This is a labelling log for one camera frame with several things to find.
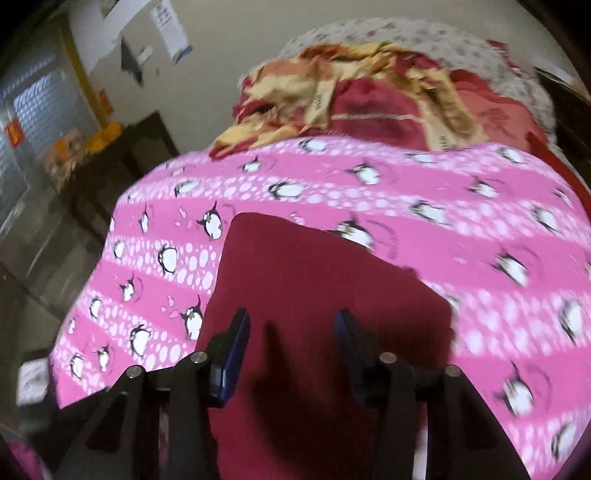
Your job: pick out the pink penguin print blanket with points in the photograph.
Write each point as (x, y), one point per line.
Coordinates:
(461, 217)

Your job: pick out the white round object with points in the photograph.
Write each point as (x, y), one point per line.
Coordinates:
(34, 383)

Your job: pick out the metal-framed glass window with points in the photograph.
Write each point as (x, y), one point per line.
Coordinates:
(37, 115)

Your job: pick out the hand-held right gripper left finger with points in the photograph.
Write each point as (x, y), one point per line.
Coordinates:
(233, 355)

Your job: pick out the yellow wall strip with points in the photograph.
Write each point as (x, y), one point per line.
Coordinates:
(81, 60)

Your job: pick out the dark furniture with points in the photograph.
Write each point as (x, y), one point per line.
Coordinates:
(568, 115)

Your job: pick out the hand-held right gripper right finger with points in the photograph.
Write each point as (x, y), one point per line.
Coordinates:
(351, 350)

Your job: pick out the red embroidered cloth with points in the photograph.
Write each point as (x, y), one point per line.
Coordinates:
(498, 110)

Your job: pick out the yellow box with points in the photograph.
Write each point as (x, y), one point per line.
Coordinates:
(104, 136)

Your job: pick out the dark hanging object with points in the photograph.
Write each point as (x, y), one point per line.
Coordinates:
(130, 62)

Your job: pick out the white wall paper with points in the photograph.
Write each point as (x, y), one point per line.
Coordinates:
(171, 27)

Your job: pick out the maroon garment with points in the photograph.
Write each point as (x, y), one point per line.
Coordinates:
(300, 277)

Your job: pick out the dark wooden table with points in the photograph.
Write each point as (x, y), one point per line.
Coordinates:
(134, 152)

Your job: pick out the red yellow floral quilt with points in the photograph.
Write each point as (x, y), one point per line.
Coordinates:
(286, 83)

